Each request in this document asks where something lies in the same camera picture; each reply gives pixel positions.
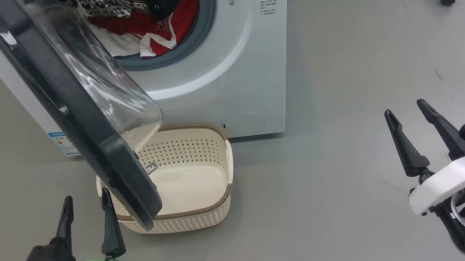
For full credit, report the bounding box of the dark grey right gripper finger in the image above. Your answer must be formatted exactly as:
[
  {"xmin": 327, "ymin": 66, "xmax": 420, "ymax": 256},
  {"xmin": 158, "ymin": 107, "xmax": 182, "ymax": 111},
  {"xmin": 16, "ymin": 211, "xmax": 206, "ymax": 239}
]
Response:
[
  {"xmin": 416, "ymin": 93, "xmax": 465, "ymax": 165},
  {"xmin": 384, "ymin": 105, "xmax": 432, "ymax": 180}
]

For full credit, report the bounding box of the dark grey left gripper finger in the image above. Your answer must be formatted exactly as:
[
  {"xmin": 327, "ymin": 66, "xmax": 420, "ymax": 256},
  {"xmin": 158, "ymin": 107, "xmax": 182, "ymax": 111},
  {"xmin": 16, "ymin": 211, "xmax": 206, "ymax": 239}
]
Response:
[
  {"xmin": 50, "ymin": 195, "xmax": 78, "ymax": 242},
  {"xmin": 93, "ymin": 186, "xmax": 127, "ymax": 260}
]

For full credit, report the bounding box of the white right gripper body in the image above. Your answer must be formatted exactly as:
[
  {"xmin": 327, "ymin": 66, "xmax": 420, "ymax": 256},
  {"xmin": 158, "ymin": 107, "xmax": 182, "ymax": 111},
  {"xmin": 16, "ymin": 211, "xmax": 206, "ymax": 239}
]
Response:
[{"xmin": 404, "ymin": 156, "xmax": 465, "ymax": 217}]

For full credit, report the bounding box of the black round glass washer door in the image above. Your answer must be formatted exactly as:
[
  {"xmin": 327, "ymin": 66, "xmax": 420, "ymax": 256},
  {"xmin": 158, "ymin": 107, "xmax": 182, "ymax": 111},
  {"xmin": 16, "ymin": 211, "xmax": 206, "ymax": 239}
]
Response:
[{"xmin": 0, "ymin": 0, "xmax": 181, "ymax": 252}]

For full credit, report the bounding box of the red and white garment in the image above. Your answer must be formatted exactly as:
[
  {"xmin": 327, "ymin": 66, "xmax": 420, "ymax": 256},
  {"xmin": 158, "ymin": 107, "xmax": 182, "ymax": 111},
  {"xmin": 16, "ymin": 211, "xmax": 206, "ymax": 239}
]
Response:
[{"xmin": 85, "ymin": 0, "xmax": 207, "ymax": 67}]

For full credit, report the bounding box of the cream perforated basket brown rim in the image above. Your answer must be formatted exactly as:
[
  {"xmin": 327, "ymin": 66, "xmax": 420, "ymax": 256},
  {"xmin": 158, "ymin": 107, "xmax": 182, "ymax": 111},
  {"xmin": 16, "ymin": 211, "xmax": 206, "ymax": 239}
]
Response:
[{"xmin": 90, "ymin": 120, "xmax": 243, "ymax": 243}]

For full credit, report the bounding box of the white front-load washing machine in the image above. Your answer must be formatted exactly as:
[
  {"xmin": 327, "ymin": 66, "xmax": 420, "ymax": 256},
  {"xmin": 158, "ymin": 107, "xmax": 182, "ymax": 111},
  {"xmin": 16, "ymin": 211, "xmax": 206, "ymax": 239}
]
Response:
[{"xmin": 0, "ymin": 0, "xmax": 313, "ymax": 175}]

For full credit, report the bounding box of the grey rubber door gasket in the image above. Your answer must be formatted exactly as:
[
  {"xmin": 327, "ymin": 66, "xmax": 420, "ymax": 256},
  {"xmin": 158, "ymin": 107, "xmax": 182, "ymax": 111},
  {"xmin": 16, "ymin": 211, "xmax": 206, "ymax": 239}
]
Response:
[{"xmin": 103, "ymin": 0, "xmax": 227, "ymax": 75}]

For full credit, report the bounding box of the blue energy label sticker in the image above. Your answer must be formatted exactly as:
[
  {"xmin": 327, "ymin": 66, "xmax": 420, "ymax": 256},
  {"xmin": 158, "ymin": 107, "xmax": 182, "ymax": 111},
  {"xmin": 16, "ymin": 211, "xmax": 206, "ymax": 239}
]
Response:
[{"xmin": 49, "ymin": 129, "xmax": 80, "ymax": 159}]

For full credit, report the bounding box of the round white filter flap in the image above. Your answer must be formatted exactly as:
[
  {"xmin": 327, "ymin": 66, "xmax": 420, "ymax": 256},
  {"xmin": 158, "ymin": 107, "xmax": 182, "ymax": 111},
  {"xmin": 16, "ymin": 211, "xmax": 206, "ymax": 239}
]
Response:
[{"xmin": 219, "ymin": 108, "xmax": 266, "ymax": 136}]

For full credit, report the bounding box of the black printed warning text label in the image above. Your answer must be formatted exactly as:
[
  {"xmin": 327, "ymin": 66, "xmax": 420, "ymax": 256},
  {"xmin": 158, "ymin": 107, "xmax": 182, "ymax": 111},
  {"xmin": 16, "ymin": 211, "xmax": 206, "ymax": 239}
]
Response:
[{"xmin": 260, "ymin": 0, "xmax": 280, "ymax": 17}]

